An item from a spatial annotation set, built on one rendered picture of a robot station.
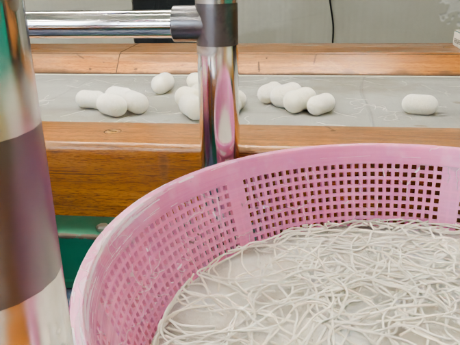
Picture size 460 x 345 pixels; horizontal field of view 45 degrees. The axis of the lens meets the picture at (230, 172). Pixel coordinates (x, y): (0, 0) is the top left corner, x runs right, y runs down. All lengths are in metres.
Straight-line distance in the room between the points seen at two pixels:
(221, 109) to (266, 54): 0.41
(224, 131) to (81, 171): 0.11
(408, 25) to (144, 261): 2.38
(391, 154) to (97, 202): 0.19
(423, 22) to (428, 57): 1.86
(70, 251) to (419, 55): 0.50
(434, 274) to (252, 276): 0.08
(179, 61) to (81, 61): 0.13
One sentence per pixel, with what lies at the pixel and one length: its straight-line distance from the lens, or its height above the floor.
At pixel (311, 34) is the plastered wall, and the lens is 2.58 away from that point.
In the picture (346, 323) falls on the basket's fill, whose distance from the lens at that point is 0.23.
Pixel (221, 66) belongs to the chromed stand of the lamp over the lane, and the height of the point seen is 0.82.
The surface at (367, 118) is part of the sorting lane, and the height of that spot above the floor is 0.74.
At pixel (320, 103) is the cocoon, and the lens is 0.50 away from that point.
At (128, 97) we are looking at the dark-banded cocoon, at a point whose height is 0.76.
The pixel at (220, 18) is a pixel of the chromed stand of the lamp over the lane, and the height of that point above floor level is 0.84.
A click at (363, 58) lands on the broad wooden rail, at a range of 0.71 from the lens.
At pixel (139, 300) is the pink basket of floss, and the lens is 0.24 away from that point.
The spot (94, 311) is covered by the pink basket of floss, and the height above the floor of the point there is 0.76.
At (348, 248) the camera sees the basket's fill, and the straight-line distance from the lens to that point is 0.28.
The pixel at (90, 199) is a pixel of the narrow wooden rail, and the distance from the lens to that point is 0.38.
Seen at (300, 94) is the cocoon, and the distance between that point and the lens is 0.51.
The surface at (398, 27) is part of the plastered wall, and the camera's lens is 2.57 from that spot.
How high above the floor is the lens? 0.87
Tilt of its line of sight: 21 degrees down
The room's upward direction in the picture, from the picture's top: 1 degrees counter-clockwise
